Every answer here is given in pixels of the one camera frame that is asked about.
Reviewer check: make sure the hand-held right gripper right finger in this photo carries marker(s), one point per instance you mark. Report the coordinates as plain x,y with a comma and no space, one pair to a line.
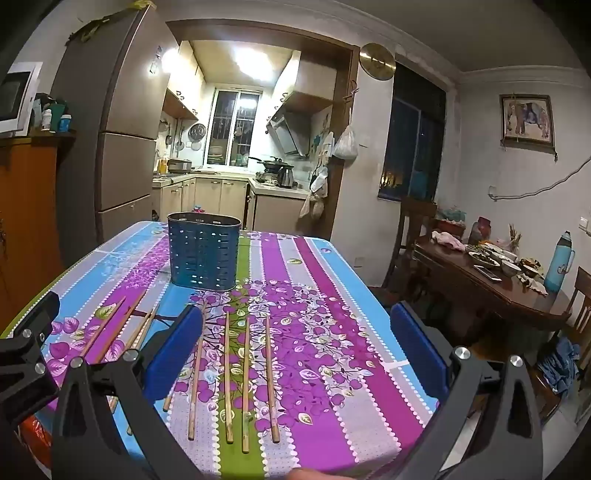
420,350

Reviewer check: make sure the silver refrigerator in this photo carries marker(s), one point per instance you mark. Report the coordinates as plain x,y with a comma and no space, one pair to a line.
124,138

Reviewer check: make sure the wooden chopstick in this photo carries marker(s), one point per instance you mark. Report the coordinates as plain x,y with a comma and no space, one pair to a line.
196,387
147,325
167,402
122,326
104,326
246,383
141,328
228,378
271,378

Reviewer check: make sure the plate of green vegetables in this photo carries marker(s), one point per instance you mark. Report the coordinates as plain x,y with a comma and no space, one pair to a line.
484,260

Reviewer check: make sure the framed elephant picture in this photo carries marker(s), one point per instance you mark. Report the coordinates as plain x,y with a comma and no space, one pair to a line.
526,117

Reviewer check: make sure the ceiling light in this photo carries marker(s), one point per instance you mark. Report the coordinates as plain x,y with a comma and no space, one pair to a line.
251,60

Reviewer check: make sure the wooden chair with blue cloth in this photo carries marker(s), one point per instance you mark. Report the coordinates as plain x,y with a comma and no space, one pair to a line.
561,364

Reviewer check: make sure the metal kettle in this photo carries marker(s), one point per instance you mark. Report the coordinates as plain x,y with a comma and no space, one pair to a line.
286,177

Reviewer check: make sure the black wok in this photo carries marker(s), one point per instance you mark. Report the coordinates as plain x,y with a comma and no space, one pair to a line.
272,164

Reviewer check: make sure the green container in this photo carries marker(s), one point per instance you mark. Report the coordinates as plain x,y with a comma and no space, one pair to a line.
56,115

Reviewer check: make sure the cup of chopsticks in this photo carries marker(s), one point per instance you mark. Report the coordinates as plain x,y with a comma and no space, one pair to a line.
513,240

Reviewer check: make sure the white hanging plastic bag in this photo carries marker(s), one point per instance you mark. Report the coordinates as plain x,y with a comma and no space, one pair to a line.
346,145

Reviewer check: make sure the barred kitchen window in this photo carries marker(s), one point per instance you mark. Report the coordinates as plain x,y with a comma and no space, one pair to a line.
235,124

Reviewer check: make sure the beige kitchen counter cabinet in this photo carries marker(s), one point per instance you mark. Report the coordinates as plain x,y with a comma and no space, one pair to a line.
277,210

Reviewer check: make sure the dark wooden dining table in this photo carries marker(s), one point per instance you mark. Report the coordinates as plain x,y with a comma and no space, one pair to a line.
461,272

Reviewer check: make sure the gold round wall clock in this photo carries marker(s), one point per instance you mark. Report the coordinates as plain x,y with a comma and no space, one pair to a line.
377,61

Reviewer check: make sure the glass jar with red lid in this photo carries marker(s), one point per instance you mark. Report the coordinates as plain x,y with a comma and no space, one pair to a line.
480,230

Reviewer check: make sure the red basin with greens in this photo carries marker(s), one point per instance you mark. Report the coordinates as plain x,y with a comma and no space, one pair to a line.
451,224

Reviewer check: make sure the blue perforated utensil holder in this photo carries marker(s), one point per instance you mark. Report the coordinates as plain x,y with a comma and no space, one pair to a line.
203,258

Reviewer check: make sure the metal range hood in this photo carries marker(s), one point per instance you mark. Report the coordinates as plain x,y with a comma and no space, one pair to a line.
288,136

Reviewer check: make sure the yellow green cloth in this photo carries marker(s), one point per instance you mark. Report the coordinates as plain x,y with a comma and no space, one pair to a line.
92,27

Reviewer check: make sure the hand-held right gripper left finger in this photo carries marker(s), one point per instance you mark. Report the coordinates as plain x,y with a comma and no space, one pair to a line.
175,355

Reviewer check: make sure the rice cooker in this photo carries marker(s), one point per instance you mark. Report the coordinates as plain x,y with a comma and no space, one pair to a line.
180,166

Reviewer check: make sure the dark wooden chair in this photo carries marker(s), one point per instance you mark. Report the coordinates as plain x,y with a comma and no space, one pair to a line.
411,217

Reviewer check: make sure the white microwave oven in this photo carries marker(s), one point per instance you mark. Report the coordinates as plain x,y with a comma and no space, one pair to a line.
18,92

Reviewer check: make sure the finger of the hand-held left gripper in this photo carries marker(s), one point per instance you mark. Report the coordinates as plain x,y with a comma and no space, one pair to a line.
32,323

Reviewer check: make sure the orange wooden cabinet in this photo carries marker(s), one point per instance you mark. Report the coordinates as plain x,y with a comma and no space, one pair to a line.
27,207

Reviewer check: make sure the hanging cloth bags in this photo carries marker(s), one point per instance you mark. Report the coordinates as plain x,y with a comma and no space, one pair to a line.
316,203

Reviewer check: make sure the brown door frame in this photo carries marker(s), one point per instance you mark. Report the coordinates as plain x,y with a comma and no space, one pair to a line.
341,184

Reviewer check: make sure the white bowl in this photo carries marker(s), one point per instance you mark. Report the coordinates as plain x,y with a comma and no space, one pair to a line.
511,268

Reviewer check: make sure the pink cloth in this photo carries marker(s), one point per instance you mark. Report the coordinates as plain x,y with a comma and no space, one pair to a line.
448,241

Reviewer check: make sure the person's right hand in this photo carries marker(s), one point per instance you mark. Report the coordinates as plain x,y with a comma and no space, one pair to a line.
304,475

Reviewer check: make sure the beige kitchen base cabinets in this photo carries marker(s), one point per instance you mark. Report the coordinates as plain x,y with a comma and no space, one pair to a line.
217,196

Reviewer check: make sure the purple floral striped tablecloth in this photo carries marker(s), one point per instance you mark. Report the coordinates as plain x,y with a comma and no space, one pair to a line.
323,323

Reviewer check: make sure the dark window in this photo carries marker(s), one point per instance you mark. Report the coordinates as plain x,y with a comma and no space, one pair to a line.
411,138

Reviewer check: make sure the blue thermos bottle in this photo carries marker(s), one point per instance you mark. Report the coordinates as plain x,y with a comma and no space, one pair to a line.
558,267

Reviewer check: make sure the blue white jar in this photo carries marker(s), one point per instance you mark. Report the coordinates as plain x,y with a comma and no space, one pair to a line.
65,123

